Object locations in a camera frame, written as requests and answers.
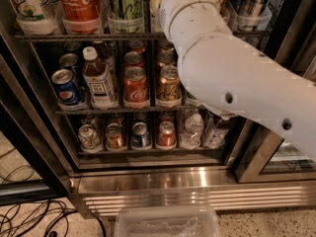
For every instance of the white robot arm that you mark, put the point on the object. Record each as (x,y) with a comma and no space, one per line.
(226,73)

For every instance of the green la croix can top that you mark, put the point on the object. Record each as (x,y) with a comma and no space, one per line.
(126,16)

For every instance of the green la croix can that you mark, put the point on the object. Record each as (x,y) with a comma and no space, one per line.
(126,16)
(191,100)

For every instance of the red coca-cola can top shelf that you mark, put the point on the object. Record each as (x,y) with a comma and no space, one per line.
(81,17)

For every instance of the dark blue can top shelf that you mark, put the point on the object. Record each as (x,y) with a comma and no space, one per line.
(248,15)

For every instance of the red coke can middle shelf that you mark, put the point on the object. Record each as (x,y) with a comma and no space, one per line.
(136,93)

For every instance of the red coke can shelf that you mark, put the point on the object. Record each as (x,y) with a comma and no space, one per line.
(166,136)
(136,93)

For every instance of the brown tea bottle white cap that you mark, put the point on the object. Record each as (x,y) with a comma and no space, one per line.
(99,80)

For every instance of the blue pepsi can middle shelf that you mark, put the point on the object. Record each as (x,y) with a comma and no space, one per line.
(70,97)

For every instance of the blue pepsi can shelf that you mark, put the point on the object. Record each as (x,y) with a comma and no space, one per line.
(140,138)
(70,97)

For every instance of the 7up can top shelf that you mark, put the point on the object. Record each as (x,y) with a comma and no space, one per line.
(36,17)

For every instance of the orange can bottom shelf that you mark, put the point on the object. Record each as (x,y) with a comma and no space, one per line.
(115,140)

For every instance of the red coke can bottom shelf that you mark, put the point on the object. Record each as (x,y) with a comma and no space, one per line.
(166,136)

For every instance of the blue pepsi can bottom shelf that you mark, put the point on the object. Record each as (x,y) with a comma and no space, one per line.
(140,138)

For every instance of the tea bottle bottom shelf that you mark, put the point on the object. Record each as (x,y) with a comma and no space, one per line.
(216,128)

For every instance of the water bottle bottom shelf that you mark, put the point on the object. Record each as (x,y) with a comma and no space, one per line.
(191,134)

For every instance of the green can bottom shelf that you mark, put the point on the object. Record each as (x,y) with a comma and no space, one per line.
(90,139)

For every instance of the right fridge glass door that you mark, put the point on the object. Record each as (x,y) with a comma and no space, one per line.
(266,157)

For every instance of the stainless steel fridge base grille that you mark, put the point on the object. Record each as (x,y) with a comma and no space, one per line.
(106,193)

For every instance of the open fridge glass door left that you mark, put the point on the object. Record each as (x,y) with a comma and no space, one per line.
(29,170)

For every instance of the orange la croix can middle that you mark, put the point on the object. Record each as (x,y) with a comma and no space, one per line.
(168,92)

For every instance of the green la croix can middle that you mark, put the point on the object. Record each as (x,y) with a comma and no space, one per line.
(191,100)

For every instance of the clear plastic bin on floor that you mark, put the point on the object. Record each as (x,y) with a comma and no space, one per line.
(168,221)

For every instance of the top wire shelf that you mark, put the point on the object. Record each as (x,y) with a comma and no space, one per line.
(141,36)

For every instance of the wire shelf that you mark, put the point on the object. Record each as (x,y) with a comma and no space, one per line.
(126,110)
(141,36)

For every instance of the middle wire shelf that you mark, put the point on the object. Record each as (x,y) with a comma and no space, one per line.
(126,110)

